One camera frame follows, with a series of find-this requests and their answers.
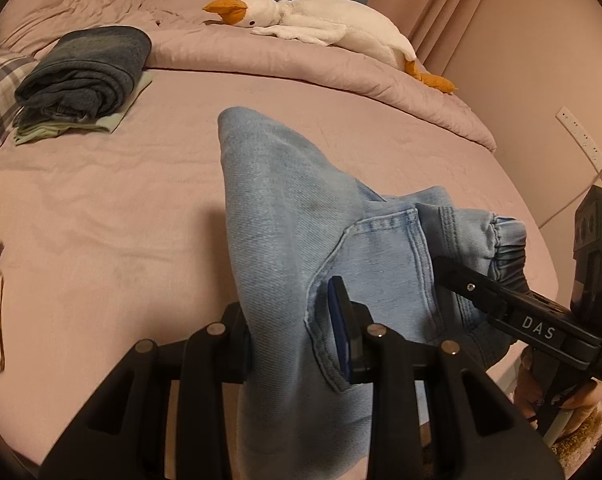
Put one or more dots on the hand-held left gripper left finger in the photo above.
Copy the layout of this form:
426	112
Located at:
236	341

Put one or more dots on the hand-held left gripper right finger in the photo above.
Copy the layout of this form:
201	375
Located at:
338	321

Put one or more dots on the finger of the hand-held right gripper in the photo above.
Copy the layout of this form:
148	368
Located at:
468	287

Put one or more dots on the light blue denim pants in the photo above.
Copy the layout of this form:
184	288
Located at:
281	210

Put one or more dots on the person's right hand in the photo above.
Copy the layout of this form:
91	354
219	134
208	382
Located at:
581	402

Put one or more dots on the pink bed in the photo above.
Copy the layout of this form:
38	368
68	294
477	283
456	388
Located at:
131	210

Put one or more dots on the white power strip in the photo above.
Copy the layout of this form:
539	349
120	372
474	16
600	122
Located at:
581	135

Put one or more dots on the pale green folded garment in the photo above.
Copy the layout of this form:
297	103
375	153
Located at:
112	123

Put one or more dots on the pink quilt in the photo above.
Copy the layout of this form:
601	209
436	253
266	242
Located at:
281	60

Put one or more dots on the pink curtain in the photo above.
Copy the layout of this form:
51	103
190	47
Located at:
431	0

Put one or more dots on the white goose plush toy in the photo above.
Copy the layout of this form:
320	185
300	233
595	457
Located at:
331	20

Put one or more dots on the dark blue folded jeans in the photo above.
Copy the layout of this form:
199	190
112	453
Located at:
81	70

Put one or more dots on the plaid pillow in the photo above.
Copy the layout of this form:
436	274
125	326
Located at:
1	90

